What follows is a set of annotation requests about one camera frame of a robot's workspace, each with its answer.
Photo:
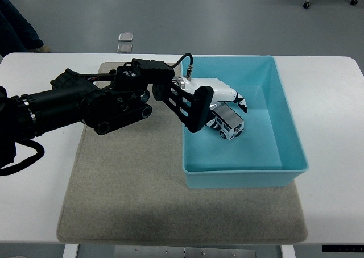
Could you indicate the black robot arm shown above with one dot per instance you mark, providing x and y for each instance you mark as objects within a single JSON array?
[{"x": 57, "y": 101}]

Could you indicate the blue plastic box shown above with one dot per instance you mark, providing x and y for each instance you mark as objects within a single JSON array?
[{"x": 256, "y": 144}]

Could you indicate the black table control panel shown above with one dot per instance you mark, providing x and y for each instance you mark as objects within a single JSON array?
[{"x": 342, "y": 249}]

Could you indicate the black caster wheel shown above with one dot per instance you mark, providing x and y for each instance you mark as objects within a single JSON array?
[
  {"x": 306, "y": 5},
  {"x": 354, "y": 1}
]

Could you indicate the grey metal plate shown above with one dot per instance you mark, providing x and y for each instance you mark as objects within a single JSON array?
[{"x": 213, "y": 253}]

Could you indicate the silver floor outlet plate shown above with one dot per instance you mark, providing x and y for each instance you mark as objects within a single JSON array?
[
  {"x": 125, "y": 37},
  {"x": 125, "y": 48}
]

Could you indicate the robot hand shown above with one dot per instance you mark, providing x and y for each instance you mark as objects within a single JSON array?
[{"x": 223, "y": 91}]

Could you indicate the white table leg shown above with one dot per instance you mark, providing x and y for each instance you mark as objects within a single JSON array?
[
  {"x": 287, "y": 252},
  {"x": 69, "y": 252}
]

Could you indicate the person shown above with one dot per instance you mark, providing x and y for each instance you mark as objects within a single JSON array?
[{"x": 14, "y": 28}]

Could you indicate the grey felt mat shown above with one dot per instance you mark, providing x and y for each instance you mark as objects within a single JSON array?
[{"x": 128, "y": 184}]

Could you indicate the white toy car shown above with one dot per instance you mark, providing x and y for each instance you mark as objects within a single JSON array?
[{"x": 230, "y": 121}]

